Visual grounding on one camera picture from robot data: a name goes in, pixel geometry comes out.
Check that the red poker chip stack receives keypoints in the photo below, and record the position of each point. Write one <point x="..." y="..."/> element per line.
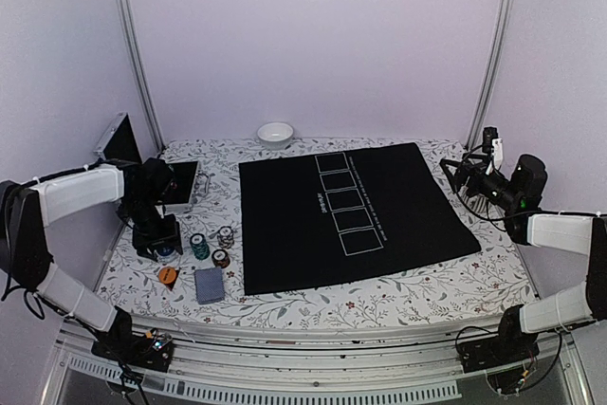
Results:
<point x="220" y="258"/>

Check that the orange big blind button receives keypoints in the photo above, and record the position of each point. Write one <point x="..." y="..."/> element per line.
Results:
<point x="167" y="276"/>

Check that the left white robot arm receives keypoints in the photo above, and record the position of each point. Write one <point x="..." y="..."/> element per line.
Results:
<point x="34" y="212"/>

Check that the aluminium frame post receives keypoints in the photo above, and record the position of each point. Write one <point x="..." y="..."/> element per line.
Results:
<point x="491" y="72"/>
<point x="131" y="40"/>

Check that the blue small blind button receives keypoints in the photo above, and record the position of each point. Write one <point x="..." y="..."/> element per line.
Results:
<point x="167" y="255"/>

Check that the right aluminium frame post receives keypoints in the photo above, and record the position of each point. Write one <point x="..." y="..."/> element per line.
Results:
<point x="491" y="72"/>

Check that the white poker chip stack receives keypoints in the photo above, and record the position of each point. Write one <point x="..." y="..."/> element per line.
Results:
<point x="225" y="237"/>

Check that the black poker mat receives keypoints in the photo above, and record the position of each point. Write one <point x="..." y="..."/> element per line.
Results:
<point x="336" y="218"/>

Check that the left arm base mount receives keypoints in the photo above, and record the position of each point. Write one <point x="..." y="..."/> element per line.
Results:
<point x="152" y="351"/>

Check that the green poker chip stack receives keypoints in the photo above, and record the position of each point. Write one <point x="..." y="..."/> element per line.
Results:
<point x="199" y="246"/>

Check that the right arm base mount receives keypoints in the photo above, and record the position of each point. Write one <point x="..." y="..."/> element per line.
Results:
<point x="479" y="349"/>

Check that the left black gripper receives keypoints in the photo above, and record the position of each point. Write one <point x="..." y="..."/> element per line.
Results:
<point x="171" y="236"/>

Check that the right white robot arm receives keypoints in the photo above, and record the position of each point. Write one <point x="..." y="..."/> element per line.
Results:
<point x="567" y="246"/>

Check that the left aluminium frame post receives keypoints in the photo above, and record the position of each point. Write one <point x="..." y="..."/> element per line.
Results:
<point x="131" y="40"/>

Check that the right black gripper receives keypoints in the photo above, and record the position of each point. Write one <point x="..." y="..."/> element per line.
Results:
<point x="468" y="170"/>

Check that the blue card deck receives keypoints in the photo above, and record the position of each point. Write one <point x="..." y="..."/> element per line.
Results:
<point x="209" y="286"/>

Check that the white ceramic bowl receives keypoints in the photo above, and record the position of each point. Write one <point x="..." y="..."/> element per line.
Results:
<point x="275" y="135"/>

